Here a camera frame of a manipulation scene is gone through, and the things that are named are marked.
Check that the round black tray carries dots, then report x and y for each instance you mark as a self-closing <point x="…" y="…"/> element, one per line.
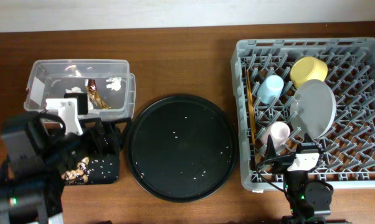
<point x="182" y="148"/>

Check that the food scraps in bowl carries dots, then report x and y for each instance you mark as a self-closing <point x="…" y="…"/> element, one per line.
<point x="93" y="171"/>

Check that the pink cup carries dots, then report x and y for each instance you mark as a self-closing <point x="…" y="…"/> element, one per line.
<point x="279" y="131"/>

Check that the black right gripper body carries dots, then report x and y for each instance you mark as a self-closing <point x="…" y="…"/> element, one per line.
<point x="294" y="179"/>

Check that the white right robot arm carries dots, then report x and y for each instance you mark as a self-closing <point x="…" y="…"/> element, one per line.
<point x="309" y="200"/>

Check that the yellow bowl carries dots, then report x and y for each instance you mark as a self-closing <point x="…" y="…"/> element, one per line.
<point x="308" y="68"/>

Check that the grey dishwasher rack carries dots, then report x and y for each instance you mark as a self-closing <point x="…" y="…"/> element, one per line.
<point x="349" y="158"/>

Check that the grey plate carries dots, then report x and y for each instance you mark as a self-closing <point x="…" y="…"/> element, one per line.
<point x="314" y="107"/>

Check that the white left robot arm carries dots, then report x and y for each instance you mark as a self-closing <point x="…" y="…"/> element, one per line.
<point x="44" y="155"/>

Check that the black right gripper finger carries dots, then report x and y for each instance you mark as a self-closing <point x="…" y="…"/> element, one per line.
<point x="308" y="144"/>
<point x="270" y="151"/>

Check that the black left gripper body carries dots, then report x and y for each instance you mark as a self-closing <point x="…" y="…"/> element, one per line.
<point x="75" y="145"/>

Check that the small white paper scrap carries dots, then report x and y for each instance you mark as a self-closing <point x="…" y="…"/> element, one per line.
<point x="114" y="83"/>

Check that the black rectangular tray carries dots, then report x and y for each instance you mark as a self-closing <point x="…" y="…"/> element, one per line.
<point x="97" y="154"/>

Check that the white napkin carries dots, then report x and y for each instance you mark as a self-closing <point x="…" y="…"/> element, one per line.
<point x="78" y="90"/>

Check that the clear plastic bin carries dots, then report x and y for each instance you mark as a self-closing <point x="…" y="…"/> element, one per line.
<point x="50" y="79"/>

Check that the gold snack wrapper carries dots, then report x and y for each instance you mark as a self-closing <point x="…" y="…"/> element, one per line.
<point x="94" y="95"/>

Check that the blue cup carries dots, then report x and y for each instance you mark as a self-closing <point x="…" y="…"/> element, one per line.
<point x="271" y="88"/>

